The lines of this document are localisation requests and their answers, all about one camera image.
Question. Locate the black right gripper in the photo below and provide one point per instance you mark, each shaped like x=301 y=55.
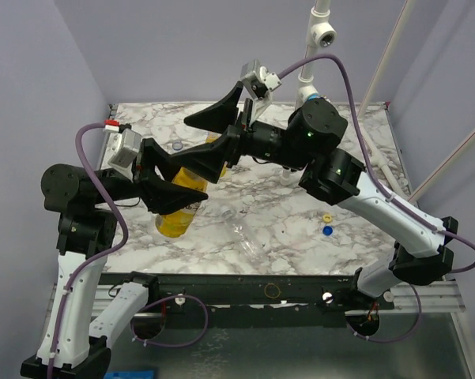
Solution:
x=241 y=132

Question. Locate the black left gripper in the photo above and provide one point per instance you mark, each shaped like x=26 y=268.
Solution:
x=159 y=195

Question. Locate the clear bottle blue label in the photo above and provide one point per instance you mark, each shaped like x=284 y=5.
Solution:
x=177 y=145

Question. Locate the small clear bottle white cap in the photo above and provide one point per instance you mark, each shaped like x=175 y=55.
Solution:
x=242 y=235

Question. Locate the yellow bottle cap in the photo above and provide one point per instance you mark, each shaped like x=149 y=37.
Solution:
x=326 y=218

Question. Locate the blue bottle cap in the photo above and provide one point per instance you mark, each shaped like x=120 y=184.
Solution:
x=327 y=230

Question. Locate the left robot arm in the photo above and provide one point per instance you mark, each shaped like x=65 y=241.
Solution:
x=78 y=344

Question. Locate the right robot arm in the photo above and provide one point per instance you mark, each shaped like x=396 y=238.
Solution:
x=331 y=175

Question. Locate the blue plastic faucet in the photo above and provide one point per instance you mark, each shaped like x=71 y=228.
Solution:
x=314 y=96

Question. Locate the blue tray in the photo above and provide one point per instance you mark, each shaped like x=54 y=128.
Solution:
x=134 y=374

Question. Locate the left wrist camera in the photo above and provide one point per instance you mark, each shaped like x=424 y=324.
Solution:
x=125 y=147

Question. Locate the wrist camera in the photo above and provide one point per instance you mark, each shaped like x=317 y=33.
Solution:
x=260 y=84
x=125 y=147

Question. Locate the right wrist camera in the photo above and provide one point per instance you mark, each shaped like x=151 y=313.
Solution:
x=260 y=84

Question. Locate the white PVC pipe frame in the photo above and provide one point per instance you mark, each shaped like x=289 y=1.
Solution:
x=321 y=34

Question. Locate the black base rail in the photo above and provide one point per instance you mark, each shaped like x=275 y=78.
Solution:
x=254 y=301

